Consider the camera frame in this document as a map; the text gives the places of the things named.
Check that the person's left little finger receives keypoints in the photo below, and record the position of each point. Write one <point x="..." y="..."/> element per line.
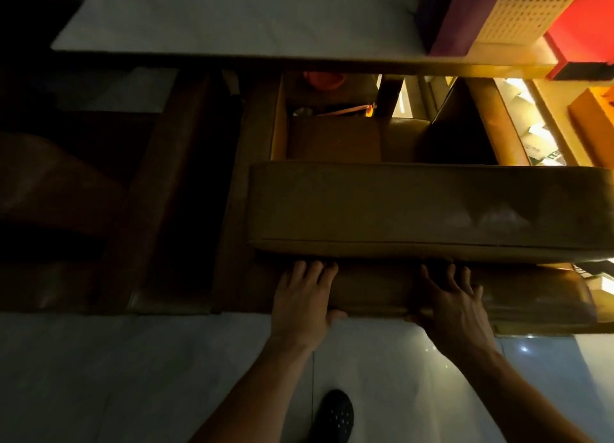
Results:
<point x="285" y="280"/>

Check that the purple box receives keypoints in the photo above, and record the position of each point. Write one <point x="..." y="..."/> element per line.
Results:
<point x="455" y="15"/>

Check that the person's right thumb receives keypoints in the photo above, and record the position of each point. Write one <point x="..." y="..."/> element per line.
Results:
<point x="416" y="319"/>

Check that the person's left hand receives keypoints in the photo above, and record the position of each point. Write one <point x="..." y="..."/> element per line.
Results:
<point x="300" y="313"/>

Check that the person's right little finger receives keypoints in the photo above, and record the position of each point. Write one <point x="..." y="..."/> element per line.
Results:
<point x="477" y="296"/>

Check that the person's left middle finger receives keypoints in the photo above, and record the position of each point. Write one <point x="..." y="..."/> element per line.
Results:
<point x="314" y="274"/>

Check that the person's left forearm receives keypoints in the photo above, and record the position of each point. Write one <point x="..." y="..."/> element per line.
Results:
<point x="254" y="394"/>

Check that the cream perforated plastic basket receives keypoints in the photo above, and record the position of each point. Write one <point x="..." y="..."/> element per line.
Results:
<point x="527" y="6"/>

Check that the red box with black base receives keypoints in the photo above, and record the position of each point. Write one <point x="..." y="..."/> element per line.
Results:
<point x="585" y="30"/>

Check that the brown cardboard box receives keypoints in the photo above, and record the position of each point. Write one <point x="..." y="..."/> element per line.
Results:
<point x="527" y="294"/>
<point x="336" y="138"/>

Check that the person's right forearm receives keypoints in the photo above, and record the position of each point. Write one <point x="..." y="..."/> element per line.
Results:
<point x="523" y="399"/>

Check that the red plastic bowl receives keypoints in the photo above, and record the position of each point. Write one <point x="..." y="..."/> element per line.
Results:
<point x="322" y="79"/>

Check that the person's right middle finger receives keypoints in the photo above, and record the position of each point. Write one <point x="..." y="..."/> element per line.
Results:
<point x="452" y="277"/>

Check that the person's right hand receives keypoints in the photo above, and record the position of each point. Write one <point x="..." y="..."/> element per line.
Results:
<point x="458" y="320"/>

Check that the orange box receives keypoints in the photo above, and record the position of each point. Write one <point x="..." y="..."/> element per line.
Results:
<point x="595" y="121"/>

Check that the dark folded cardboard sheet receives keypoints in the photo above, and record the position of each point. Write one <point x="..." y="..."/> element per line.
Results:
<point x="163" y="193"/>

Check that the person's black perforated shoe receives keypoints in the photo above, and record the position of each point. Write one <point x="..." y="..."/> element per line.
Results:
<point x="335" y="417"/>

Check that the open brown cardboard box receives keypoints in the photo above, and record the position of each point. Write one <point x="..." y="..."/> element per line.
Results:
<point x="336" y="138"/>

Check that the person's left thumb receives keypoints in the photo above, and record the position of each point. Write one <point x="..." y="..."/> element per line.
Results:
<point x="338" y="316"/>

